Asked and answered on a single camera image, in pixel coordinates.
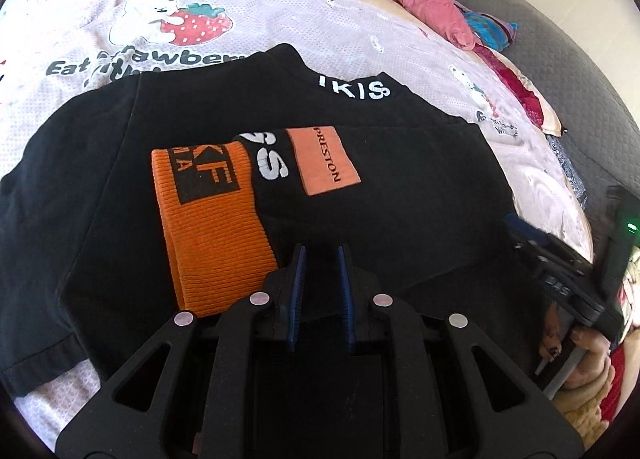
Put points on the beige bed sheet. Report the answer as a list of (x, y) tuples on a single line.
[(465, 46)]

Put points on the black shirt with orange cuffs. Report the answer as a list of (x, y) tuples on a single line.
[(125, 189)]

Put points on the strawberry printed blanket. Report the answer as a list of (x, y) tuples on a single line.
[(310, 24)]

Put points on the person's right hand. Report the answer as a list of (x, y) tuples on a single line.
[(590, 354)]

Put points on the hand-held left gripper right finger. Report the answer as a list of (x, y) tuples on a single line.
[(344, 289)]

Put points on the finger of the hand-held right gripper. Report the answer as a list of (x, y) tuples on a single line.
[(540, 244)]

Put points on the blue patterned cloth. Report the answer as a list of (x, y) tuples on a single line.
[(565, 164)]

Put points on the blue striped cloth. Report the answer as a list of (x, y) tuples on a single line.
[(487, 29)]

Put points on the yellow fuzzy cloth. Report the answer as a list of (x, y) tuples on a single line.
[(580, 411)]

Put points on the red floral blanket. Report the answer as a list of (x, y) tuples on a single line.
[(515, 84)]

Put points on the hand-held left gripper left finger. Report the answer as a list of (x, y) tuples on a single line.
[(298, 289)]

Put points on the grey quilted headboard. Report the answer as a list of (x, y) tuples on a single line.
[(565, 69)]

